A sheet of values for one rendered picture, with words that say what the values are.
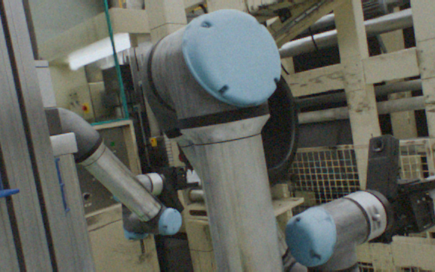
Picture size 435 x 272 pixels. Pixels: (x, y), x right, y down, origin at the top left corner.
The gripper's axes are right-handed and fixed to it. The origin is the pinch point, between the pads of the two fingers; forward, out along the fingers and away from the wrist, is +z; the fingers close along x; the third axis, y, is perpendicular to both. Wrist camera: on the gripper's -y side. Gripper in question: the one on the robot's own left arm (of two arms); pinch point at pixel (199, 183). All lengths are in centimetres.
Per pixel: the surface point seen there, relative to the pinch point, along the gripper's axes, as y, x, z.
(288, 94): 33, -12, 46
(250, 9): 72, 0, 40
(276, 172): 0.3, -11.6, 31.8
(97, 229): -17, 51, -13
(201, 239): -28.4, 29.7, 26.8
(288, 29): 63, -9, 55
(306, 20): 64, -19, 55
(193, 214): -15.2, 23.3, 17.5
